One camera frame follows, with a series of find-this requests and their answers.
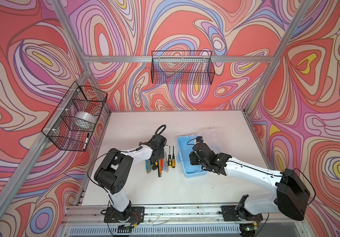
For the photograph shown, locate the teal utility knife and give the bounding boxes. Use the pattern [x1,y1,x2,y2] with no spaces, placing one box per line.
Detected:
[145,160,152,173]

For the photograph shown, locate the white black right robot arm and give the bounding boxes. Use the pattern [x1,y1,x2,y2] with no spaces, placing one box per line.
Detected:
[189,140,311,221]

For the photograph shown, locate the black wire basket wall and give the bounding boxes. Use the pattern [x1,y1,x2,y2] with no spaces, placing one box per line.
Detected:
[42,82,108,152]
[151,49,215,85]

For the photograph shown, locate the black marker in basket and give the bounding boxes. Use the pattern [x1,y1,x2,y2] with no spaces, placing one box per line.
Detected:
[83,133,90,151]

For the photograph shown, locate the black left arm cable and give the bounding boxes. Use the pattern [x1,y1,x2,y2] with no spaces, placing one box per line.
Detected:
[153,124,168,138]

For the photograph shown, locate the black wire basket left wall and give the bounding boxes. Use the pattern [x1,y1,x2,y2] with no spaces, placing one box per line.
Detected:
[42,82,108,152]

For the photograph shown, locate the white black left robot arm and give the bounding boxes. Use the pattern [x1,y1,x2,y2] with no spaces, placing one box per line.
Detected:
[94,134,167,212]

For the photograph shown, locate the grey tape roll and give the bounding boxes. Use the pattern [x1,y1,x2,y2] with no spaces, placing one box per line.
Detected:
[73,111,96,130]

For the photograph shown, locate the clear handle screwdriver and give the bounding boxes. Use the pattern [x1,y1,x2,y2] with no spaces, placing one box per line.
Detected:
[162,153,169,173]

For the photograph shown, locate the blue plastic tool box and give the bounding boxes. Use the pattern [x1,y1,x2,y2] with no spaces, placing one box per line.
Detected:
[176,135,207,178]

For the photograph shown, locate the small yellow black screwdriver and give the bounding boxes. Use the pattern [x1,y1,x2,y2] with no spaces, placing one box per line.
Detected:
[168,146,172,167]

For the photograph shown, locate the orange black screwdriver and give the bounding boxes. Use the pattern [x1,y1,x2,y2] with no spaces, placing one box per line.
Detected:
[158,159,163,177]

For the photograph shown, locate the black wire basket back wall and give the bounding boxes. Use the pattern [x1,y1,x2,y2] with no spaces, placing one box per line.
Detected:
[151,49,215,85]

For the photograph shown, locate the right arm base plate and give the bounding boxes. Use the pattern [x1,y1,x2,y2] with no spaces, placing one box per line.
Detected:
[218,205,263,222]

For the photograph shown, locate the clear plastic box lid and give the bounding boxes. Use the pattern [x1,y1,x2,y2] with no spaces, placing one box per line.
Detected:
[196,129,222,154]

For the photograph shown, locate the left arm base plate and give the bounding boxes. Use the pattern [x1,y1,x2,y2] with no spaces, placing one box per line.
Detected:
[100,206,145,224]

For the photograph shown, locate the yellow black pliers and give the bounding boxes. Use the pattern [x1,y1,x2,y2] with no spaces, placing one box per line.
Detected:
[151,160,158,170]

